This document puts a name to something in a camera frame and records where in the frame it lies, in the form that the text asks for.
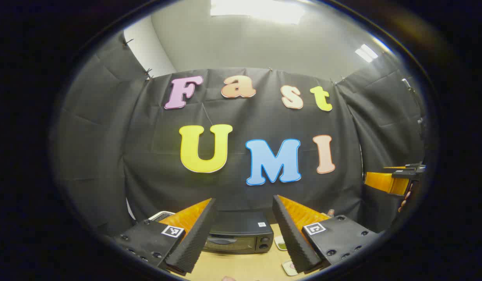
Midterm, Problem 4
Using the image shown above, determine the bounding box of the large ceiling light panel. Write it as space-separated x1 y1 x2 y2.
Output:
210 0 306 25

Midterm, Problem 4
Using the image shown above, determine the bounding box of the black backdrop cloth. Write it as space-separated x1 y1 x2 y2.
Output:
54 31 428 238

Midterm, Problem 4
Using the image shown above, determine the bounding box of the black electric oven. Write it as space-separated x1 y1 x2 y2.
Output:
202 211 274 255

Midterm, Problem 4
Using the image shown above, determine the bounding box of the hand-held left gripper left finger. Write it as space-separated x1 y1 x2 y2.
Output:
112 198 217 274

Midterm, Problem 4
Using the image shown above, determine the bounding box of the white square food plate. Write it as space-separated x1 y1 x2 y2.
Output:
282 260 300 277

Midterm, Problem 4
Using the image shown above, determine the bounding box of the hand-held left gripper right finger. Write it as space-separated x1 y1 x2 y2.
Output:
272 195 382 274

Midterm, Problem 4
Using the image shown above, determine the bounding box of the small ceiling light panel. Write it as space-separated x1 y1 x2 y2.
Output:
355 44 379 63

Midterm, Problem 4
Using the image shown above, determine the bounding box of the white toaster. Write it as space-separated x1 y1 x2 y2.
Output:
149 211 175 223

